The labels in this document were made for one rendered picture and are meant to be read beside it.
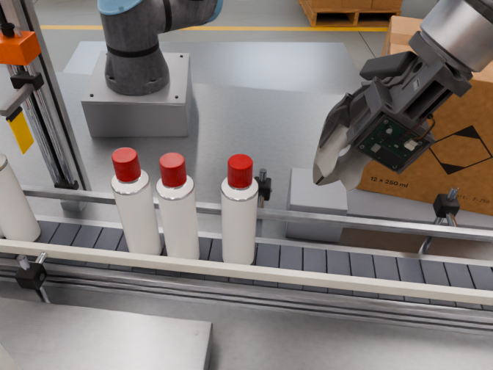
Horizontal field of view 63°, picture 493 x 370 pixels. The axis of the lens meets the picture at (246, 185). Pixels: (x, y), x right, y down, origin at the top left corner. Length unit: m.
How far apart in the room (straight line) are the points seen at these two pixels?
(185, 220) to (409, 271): 0.37
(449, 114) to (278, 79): 0.62
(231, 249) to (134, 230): 0.14
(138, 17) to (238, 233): 0.52
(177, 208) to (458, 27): 0.38
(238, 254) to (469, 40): 0.40
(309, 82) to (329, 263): 0.70
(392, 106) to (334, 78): 0.86
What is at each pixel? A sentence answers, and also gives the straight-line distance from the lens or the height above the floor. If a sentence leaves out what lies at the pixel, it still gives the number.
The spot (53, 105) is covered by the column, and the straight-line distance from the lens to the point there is 0.74.
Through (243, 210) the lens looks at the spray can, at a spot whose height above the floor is 1.02.
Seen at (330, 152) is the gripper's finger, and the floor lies 1.12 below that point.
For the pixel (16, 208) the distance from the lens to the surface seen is 0.71.
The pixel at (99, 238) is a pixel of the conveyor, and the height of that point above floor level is 0.88.
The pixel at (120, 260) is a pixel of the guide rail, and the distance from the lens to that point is 0.66.
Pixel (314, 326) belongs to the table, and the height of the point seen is 0.83.
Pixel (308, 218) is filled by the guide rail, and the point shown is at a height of 0.96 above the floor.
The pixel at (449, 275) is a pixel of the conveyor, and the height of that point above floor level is 0.88.
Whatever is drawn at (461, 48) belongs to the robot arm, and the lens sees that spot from 0.43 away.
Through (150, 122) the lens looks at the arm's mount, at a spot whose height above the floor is 0.87.
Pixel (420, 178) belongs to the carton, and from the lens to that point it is 0.84.
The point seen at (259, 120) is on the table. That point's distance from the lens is 1.06.
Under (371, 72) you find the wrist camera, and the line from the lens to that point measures 0.53.
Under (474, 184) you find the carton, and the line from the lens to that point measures 0.86.
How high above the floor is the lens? 1.42
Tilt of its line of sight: 43 degrees down
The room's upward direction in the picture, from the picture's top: 2 degrees clockwise
